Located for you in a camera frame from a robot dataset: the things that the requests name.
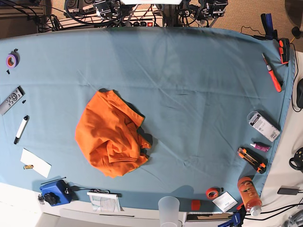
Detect orange t-shirt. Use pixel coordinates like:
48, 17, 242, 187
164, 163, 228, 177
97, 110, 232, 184
75, 90, 152, 178

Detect blue table cloth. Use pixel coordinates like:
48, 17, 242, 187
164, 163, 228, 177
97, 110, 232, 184
0, 28, 295, 211

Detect black power strip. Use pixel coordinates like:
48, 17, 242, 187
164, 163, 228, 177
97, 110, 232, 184
122, 21, 160, 27

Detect translucent plastic cup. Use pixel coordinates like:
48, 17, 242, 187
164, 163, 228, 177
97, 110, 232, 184
158, 196, 180, 227

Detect red tape roll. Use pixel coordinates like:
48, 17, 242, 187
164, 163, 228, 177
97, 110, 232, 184
205, 187, 221, 200

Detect small red block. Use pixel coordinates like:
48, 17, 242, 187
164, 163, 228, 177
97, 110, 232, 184
191, 200, 201, 211

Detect white folded booklet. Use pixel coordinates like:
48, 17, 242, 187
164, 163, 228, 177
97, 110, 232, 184
87, 192, 121, 212

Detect clear plastic bit case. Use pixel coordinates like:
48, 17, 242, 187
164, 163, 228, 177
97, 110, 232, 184
247, 111, 280, 142

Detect small pink glue tube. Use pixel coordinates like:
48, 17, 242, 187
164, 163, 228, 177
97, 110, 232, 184
250, 142, 270, 152

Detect white square note pad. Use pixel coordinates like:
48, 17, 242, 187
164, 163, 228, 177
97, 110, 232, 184
213, 192, 238, 212

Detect orange black utility knife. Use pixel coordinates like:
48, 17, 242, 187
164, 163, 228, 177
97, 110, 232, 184
237, 147, 267, 174

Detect blue box with knob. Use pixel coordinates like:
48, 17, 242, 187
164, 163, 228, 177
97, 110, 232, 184
40, 180, 72, 207

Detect white paper card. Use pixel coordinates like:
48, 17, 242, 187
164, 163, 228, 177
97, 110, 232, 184
20, 148, 51, 178

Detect white marker pen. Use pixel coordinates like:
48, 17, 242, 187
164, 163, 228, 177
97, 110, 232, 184
14, 115, 29, 144

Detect orange drink bottle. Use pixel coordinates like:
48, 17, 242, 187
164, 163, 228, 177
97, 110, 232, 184
237, 176, 262, 217

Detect blue clamp bottom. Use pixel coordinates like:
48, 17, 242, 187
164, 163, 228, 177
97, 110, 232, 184
218, 203, 247, 227

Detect blue clamp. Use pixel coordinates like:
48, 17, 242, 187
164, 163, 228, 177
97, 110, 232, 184
218, 203, 247, 227
253, 13, 278, 41

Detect small yellow battery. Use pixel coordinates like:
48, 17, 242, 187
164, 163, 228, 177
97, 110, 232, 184
23, 165, 34, 169

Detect grey remote control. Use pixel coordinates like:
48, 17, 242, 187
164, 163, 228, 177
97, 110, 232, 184
0, 86, 25, 115

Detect blue clamp top right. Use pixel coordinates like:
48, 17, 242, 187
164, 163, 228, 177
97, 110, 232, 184
253, 13, 278, 41

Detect purple tape roll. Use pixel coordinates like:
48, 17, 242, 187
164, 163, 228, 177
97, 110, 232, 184
6, 49, 20, 69

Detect orange black clamp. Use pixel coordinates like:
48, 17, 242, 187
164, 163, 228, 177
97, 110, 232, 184
279, 38, 290, 66

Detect black cable tie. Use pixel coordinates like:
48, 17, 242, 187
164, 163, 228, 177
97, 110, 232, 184
40, 177, 66, 185

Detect orange handled screwdriver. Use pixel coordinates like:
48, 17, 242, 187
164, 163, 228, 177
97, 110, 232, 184
262, 53, 282, 92

